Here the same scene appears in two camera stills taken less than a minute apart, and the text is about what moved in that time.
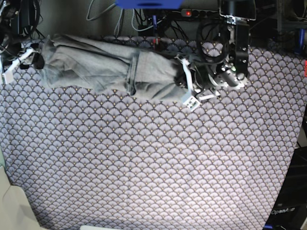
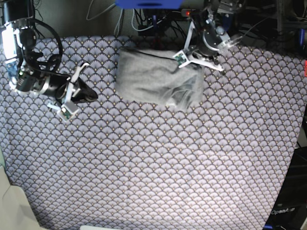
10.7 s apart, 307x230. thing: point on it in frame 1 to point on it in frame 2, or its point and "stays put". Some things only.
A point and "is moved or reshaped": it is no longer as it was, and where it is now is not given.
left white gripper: (7, 76) to (69, 108)
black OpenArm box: (289, 210) stays put
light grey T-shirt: (66, 58) is moved or reshaped
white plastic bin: (16, 212) stays put
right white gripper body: (193, 103) to (184, 57)
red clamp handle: (305, 68) stays put
